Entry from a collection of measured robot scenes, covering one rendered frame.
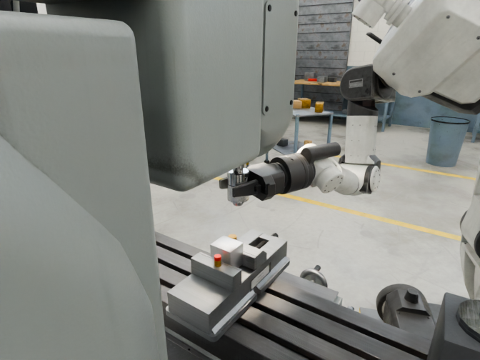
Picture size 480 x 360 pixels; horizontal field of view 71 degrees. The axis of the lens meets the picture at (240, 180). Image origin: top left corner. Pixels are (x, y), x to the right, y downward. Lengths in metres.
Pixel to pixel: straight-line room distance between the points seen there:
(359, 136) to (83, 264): 0.92
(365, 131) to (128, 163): 0.87
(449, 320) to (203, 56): 0.51
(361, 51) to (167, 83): 8.03
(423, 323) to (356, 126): 0.77
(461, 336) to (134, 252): 0.47
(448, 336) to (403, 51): 0.62
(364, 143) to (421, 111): 7.11
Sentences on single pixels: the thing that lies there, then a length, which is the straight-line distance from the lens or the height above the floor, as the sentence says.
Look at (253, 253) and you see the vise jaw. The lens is 0.83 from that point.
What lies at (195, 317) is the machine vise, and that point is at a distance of 0.77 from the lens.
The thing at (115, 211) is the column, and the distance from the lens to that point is 0.28.
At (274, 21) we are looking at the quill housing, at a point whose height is 1.55.
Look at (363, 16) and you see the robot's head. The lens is 0.96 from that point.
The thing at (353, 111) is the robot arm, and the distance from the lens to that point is 1.08.
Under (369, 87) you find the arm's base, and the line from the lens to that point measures 1.04.
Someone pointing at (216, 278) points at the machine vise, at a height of 1.02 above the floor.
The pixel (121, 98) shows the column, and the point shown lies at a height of 1.47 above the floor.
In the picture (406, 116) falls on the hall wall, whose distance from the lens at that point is 8.22.
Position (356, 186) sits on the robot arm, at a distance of 1.01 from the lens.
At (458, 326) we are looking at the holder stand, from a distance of 0.63.
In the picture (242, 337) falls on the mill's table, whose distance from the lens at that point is 0.79.
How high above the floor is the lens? 1.50
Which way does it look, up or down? 21 degrees down
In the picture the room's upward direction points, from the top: straight up
